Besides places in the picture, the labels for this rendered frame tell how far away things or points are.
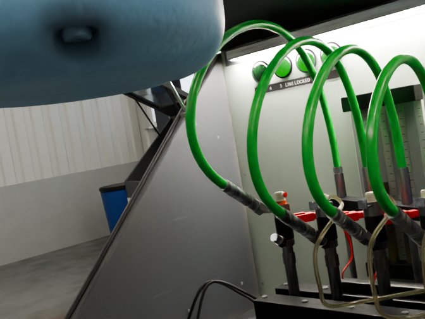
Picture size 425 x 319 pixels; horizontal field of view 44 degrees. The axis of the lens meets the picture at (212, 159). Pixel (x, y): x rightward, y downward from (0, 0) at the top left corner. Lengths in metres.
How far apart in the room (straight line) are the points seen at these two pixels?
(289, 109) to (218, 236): 0.33
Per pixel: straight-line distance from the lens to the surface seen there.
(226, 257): 1.24
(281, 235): 0.87
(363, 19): 1.06
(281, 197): 0.87
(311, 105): 0.67
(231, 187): 0.77
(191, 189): 1.16
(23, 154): 7.53
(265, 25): 0.90
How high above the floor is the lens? 1.27
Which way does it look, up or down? 3 degrees down
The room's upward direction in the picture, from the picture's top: 9 degrees counter-clockwise
